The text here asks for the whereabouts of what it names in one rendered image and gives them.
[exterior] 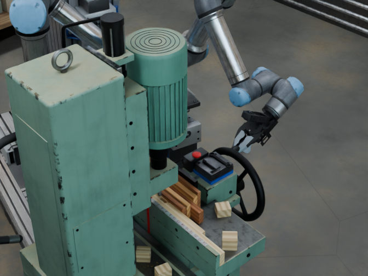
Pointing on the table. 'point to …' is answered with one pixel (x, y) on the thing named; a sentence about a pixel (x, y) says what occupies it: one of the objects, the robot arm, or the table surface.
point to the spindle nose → (158, 158)
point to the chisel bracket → (163, 177)
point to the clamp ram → (188, 177)
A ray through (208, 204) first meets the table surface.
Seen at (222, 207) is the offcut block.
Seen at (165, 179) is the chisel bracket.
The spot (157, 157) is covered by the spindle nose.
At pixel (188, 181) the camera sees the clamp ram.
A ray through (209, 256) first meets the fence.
